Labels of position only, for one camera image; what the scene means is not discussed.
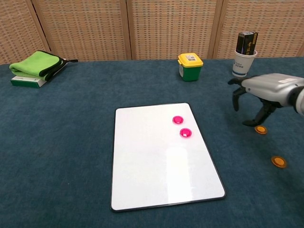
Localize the white magnetic board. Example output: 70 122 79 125
110 103 226 213

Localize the orange round magnet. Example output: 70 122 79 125
271 155 287 169
254 125 268 135

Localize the green white flat box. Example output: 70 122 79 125
10 75 48 89

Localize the white paper cup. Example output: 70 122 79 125
232 49 258 78

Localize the black box with gold print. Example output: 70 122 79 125
235 31 259 56

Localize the green folded cloth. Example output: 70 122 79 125
9 50 78 81

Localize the green container yellow lid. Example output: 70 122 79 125
177 53 204 82

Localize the blue felt table cover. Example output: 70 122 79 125
0 56 304 228

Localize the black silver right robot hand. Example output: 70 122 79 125
227 73 304 127

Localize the bamboo folding screen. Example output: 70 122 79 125
0 0 304 65

